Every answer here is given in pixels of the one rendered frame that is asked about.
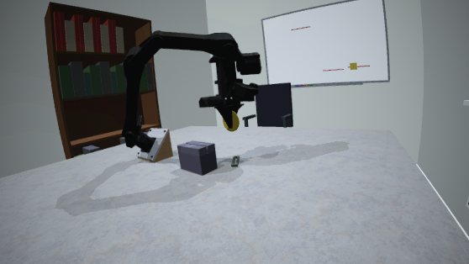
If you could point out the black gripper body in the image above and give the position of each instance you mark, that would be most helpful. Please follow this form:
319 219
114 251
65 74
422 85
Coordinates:
219 100

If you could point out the gold coin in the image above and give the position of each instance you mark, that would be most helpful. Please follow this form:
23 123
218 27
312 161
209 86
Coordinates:
236 122

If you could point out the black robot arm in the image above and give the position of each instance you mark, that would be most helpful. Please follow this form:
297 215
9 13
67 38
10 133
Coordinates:
222 46

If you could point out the dark green slotted holder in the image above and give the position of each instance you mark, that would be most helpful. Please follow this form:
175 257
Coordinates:
233 161

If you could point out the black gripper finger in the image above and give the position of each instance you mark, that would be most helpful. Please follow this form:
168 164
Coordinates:
237 107
226 113

